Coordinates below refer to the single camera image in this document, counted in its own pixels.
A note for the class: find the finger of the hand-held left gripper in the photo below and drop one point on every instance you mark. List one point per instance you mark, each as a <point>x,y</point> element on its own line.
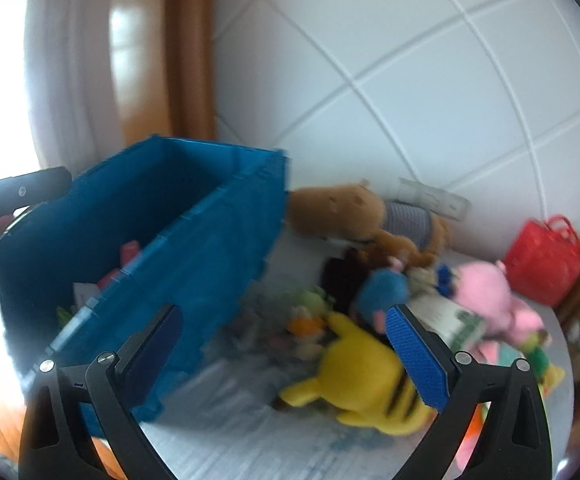
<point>19,192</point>

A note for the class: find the red plastic basket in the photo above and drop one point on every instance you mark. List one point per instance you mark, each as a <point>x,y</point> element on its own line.
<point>542,260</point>

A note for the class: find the red toy block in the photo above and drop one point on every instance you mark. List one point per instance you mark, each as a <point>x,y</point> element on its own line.
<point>129,254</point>

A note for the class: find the white green packet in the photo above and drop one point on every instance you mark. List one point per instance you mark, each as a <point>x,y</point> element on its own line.
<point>452,320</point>

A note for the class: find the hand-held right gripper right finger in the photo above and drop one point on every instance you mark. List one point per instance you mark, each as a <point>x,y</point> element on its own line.
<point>416,357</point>

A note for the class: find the green plush toy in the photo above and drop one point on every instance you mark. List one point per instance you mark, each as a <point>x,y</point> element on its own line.
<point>537,357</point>

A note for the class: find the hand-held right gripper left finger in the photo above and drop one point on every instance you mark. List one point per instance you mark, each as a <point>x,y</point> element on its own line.
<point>155,355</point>

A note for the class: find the pink plush toy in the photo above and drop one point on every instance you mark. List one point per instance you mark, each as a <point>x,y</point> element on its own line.
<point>485,290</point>

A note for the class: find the brown capybara plush striped shirt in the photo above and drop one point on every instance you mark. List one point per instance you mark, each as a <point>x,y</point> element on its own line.
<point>340,207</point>

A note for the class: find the white ruler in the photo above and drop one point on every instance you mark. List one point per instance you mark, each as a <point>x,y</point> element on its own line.
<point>432,197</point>

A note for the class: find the wooden door frame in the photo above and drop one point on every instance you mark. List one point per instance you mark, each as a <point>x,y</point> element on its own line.
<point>189,50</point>

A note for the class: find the blue plastic storage box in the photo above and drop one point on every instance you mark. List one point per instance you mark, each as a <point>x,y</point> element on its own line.
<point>209,240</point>

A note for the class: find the blue plush toy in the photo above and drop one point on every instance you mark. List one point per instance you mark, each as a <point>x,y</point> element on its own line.
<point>382,290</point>

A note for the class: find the yellow plush toy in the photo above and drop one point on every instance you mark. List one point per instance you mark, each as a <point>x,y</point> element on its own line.
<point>360,375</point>

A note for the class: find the black plush toy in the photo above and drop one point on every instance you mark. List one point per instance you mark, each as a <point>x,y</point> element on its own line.
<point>340,275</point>

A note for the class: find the white desktop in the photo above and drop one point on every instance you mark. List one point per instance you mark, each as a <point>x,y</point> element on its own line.
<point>250,440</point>

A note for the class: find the small brown plush toy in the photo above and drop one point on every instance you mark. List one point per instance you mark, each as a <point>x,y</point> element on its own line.
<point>402,247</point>

